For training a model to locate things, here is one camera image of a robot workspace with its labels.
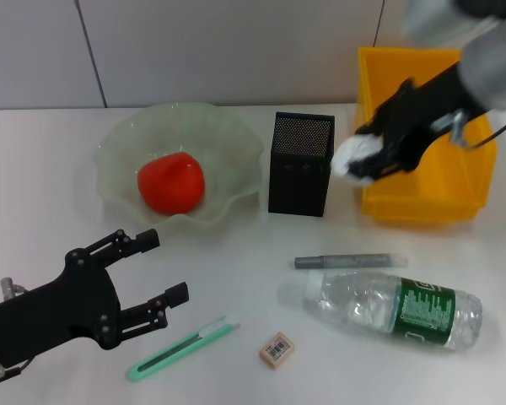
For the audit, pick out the grey marker pen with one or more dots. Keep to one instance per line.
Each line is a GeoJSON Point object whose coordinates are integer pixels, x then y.
{"type": "Point", "coordinates": [346, 261]}

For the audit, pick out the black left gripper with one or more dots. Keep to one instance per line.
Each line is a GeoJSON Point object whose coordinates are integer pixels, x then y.
{"type": "Point", "coordinates": [59, 312]}

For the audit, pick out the clear water bottle green label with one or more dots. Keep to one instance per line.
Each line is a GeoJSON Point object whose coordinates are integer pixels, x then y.
{"type": "Point", "coordinates": [362, 304]}

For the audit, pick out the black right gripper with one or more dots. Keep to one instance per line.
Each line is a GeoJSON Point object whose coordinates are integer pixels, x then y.
{"type": "Point", "coordinates": [421, 114]}

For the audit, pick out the red-orange toy fruit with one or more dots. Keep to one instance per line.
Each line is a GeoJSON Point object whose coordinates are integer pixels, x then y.
{"type": "Point", "coordinates": [170, 183]}

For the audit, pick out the mint green utility knife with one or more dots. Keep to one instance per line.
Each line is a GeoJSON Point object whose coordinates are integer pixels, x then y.
{"type": "Point", "coordinates": [181, 343]}

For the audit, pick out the white paper ball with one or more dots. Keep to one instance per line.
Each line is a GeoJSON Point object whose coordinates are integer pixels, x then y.
{"type": "Point", "coordinates": [354, 149]}

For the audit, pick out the frosted green glass fruit bowl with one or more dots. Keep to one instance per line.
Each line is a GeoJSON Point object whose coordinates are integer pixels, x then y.
{"type": "Point", "coordinates": [232, 160]}

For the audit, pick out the black mesh pen holder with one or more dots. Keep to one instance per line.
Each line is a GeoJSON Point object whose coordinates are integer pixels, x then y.
{"type": "Point", "coordinates": [297, 185]}

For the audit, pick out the yellow plastic bin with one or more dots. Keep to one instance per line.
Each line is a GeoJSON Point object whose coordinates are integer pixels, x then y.
{"type": "Point", "coordinates": [447, 192]}

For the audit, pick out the beige eraser with barcode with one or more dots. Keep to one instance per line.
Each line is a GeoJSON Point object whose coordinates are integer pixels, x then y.
{"type": "Point", "coordinates": [277, 350]}

